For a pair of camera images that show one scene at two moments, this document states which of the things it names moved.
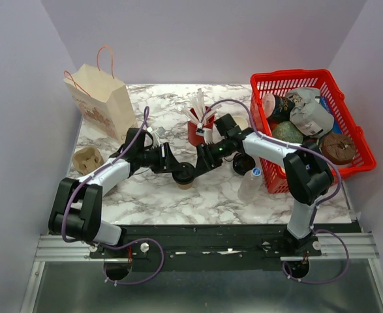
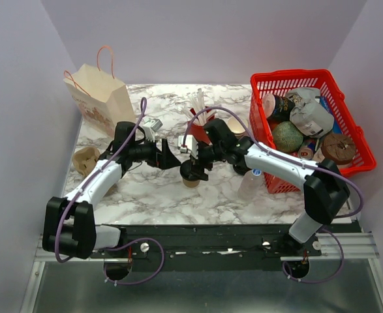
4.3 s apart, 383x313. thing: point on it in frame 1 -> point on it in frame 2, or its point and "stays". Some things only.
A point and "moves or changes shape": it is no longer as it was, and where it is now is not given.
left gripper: x=167 y=163 stays
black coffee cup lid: x=184 y=175 moves or changes shape
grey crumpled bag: x=308 y=113 stays
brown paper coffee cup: x=184 y=186 -> x=191 y=184
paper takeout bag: x=103 y=100 stays
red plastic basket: x=275 y=177 stays
